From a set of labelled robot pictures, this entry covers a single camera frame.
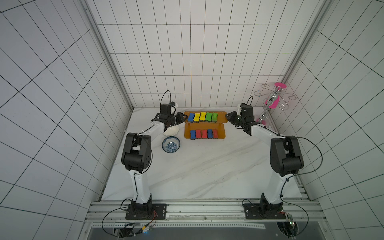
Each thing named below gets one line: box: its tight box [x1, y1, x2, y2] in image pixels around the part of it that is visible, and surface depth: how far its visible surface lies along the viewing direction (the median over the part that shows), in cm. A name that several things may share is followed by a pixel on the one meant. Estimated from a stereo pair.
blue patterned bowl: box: [161, 136, 181, 154], surface depth 97 cm
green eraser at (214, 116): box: [211, 112, 218, 123], surface depth 95 cm
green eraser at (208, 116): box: [205, 112, 213, 122], surface depth 95 cm
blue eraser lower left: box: [190, 130, 197, 140], surface depth 102 cm
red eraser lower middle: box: [201, 129, 208, 139], surface depth 102 cm
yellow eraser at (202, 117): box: [199, 112, 207, 122], surface depth 94 cm
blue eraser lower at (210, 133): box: [207, 129, 214, 139], surface depth 102 cm
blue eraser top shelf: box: [188, 113, 195, 123], surface depth 94 cm
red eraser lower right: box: [212, 129, 219, 140], surface depth 102 cm
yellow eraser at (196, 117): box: [193, 112, 201, 123], surface depth 94 cm
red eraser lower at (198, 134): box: [196, 129, 202, 139], surface depth 102 cm
